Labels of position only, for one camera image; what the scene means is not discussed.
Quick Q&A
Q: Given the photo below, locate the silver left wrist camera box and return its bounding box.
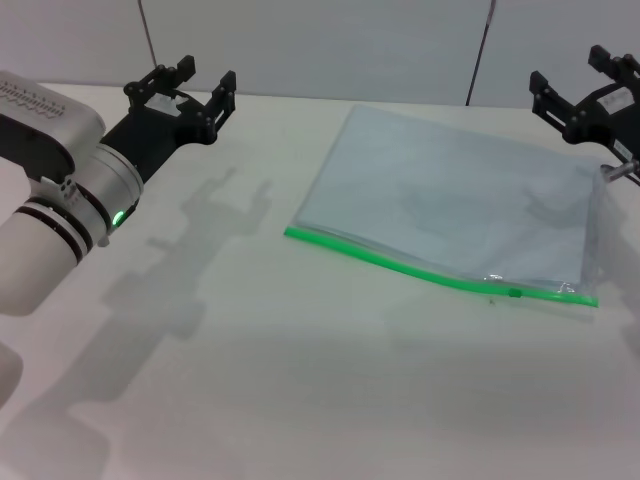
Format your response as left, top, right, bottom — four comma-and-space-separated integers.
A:
0, 69, 107, 187

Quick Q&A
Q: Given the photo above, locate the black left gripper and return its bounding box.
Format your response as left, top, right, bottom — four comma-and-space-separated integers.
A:
101, 53, 238, 185

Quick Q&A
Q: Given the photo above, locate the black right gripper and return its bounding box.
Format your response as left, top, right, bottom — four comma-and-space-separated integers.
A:
528, 44, 640, 157

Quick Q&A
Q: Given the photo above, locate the clear document bag green zipper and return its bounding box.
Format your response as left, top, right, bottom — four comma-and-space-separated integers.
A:
283, 103, 612, 309

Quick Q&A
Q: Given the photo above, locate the metal plug on right gripper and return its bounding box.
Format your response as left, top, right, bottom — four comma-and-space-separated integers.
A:
599, 160, 640, 181

